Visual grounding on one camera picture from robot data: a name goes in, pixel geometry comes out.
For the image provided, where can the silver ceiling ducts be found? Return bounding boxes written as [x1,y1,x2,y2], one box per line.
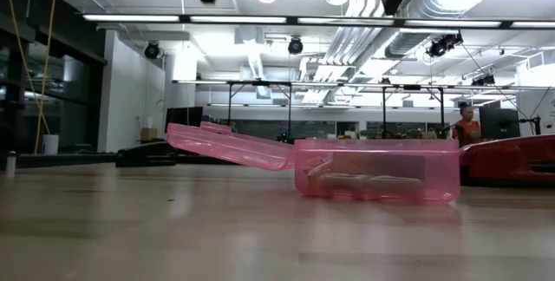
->
[303,0,491,104]

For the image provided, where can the black bar with light strips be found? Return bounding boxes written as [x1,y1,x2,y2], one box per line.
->
[77,10,555,30]

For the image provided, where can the black monitor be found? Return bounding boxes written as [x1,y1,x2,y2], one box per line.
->
[165,106,205,134]
[478,106,522,141]

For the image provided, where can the person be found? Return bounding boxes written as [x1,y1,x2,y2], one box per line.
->
[451,101,483,147]

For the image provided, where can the cardboard tissue box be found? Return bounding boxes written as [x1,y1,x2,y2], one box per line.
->
[139,115,159,142]

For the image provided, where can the pink translucent plastic box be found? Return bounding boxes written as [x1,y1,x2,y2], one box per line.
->
[166,121,462,206]

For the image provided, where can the pale rounded block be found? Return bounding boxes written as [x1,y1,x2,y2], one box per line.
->
[368,174,425,200]

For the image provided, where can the red bag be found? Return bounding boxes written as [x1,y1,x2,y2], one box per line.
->
[458,134,555,186]

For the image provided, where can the white cup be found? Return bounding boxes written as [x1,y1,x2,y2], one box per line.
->
[41,134,60,156]

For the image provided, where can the white bottle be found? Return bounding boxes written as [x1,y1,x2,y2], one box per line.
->
[4,150,18,177]

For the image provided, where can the black ceiling camera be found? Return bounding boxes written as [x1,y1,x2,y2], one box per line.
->
[144,40,162,61]
[426,31,464,59]
[287,36,304,56]
[470,74,496,87]

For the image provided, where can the black distant rig frame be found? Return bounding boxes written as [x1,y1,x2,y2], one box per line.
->
[172,79,555,140]

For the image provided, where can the black aluminium rig frame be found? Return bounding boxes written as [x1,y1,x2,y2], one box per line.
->
[0,140,238,169]

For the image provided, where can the yellow hanging cable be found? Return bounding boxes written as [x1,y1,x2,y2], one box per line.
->
[2,0,51,137]
[34,0,57,155]

